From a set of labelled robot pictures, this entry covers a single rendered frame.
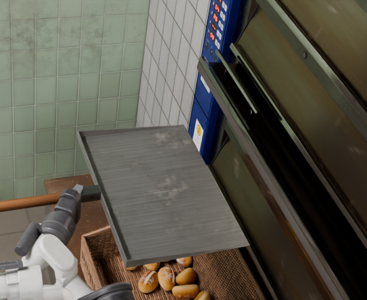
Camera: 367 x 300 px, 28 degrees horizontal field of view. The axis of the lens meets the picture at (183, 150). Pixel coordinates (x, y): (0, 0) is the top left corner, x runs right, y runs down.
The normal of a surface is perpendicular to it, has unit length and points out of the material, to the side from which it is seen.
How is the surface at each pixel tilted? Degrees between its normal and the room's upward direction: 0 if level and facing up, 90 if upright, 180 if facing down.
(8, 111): 90
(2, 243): 0
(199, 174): 0
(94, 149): 0
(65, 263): 28
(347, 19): 70
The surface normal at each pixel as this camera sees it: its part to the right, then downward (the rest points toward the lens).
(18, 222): 0.13, -0.76
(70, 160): 0.33, 0.64
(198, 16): -0.94, 0.11
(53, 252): 0.57, -0.55
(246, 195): -0.83, -0.15
